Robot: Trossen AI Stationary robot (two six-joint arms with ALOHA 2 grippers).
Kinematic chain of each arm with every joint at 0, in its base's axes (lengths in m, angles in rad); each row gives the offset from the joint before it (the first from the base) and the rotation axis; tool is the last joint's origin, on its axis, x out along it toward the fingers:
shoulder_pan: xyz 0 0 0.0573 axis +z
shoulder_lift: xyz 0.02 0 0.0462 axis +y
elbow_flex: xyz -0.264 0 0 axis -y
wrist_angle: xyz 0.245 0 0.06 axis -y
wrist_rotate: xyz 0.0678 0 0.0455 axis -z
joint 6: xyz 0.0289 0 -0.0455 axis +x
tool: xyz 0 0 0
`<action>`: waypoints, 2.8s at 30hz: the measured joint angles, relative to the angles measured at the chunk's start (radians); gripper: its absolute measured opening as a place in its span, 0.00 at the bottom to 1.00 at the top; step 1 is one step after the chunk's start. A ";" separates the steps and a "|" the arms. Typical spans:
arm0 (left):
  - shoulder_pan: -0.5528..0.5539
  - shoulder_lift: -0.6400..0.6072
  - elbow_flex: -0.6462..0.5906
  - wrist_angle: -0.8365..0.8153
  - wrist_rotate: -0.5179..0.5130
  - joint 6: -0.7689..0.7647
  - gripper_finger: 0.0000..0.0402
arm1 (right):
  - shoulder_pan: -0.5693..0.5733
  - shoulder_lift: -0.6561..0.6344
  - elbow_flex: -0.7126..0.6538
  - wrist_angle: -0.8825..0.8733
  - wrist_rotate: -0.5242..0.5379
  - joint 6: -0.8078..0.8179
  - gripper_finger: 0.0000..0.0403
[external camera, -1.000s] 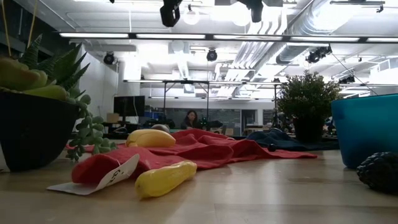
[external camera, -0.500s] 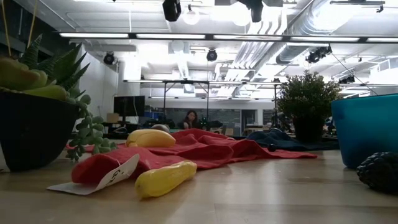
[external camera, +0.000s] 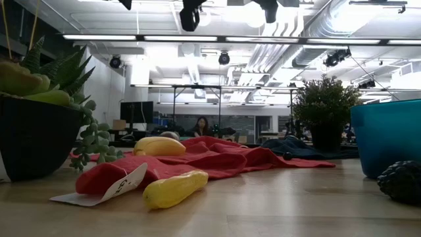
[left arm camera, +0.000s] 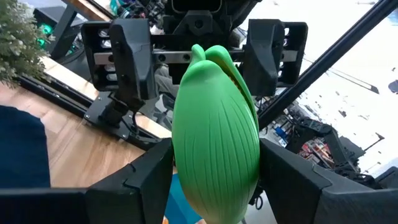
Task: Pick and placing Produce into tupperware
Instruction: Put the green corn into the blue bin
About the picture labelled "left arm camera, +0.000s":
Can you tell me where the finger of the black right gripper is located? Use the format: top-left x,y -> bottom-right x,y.
108,17 -> 158,110
242,19 -> 285,96

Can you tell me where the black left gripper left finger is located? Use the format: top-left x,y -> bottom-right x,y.
0,138 -> 174,224

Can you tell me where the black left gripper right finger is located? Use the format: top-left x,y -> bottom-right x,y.
259,138 -> 398,224

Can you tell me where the green toy corn cob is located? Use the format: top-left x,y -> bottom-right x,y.
171,44 -> 261,224

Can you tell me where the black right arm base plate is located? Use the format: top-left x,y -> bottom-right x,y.
83,92 -> 172,151

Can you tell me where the black box with green lights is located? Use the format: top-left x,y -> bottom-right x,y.
32,6 -> 78,60

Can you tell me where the navy blue cloth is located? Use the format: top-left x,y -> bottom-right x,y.
0,105 -> 51,189

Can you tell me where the teal plastic tub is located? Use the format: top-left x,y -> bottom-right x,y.
164,173 -> 203,224

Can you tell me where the bushy green potted plant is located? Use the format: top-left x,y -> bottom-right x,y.
0,0 -> 54,87

